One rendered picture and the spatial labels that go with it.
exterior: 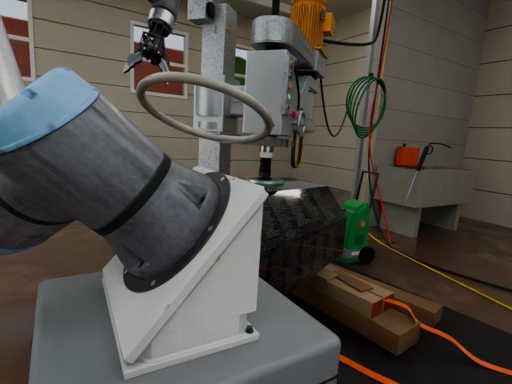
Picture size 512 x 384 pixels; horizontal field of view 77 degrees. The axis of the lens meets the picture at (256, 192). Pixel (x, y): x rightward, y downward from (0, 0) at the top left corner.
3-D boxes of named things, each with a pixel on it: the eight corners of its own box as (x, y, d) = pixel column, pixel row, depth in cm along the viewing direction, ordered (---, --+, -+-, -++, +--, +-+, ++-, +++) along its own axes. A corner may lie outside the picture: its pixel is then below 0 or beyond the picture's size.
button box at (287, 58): (284, 115, 170) (289, 58, 165) (289, 116, 169) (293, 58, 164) (280, 114, 162) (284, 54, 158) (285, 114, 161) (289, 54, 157)
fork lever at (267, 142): (264, 145, 204) (265, 137, 203) (294, 148, 197) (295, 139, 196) (209, 142, 140) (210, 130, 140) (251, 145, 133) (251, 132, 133)
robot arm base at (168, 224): (237, 201, 45) (187, 152, 40) (139, 305, 43) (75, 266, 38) (201, 171, 62) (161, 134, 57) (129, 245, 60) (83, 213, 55)
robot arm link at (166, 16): (151, 20, 120) (177, 29, 122) (148, 32, 119) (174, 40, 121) (148, 4, 112) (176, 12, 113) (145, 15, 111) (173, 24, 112)
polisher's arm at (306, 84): (287, 145, 252) (292, 79, 244) (317, 147, 244) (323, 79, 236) (251, 145, 185) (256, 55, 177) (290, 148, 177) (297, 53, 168)
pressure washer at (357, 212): (350, 251, 343) (360, 169, 329) (374, 264, 312) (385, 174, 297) (322, 254, 330) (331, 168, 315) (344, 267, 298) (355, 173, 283)
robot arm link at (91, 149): (139, 205, 38) (-10, 88, 30) (66, 248, 47) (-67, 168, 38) (177, 135, 50) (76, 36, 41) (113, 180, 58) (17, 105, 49)
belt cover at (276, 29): (292, 83, 252) (293, 61, 249) (324, 83, 243) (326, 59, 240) (241, 51, 164) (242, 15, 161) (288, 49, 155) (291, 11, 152)
